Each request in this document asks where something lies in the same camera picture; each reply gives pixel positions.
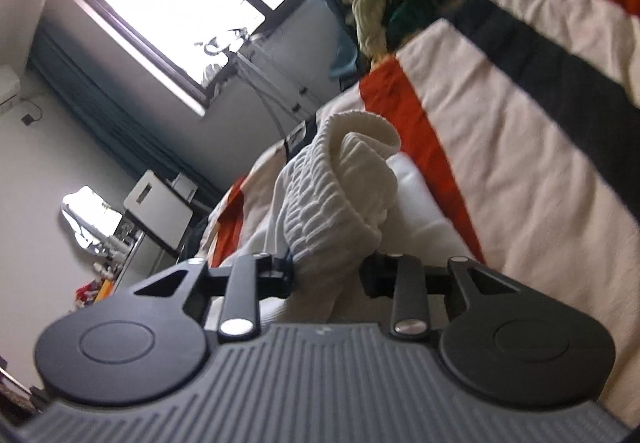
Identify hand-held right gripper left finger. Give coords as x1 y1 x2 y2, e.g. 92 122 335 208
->
132 252 294 343

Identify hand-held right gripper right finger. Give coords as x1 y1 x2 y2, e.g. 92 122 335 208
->
359 252 522 337

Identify white pants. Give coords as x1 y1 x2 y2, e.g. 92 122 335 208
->
239 110 482 325

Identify cluster of cosmetics bottles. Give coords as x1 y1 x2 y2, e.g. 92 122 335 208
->
75 218 142 310

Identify metal stand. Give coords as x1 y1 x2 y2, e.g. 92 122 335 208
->
199 25 322 136

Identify striped blanket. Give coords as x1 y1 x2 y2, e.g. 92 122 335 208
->
194 0 640 406

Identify vanity mirror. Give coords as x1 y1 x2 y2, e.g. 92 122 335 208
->
61 185 124 252

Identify teal curtain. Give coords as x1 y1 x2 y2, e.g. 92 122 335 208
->
27 20 237 210
260 0 365 84

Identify black power plug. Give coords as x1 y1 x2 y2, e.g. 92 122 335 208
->
19 93 45 127

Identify white air conditioner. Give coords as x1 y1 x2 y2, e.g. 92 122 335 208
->
0 64 22 117

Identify white chair with black frame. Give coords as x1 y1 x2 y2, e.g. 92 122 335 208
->
122 169 199 258

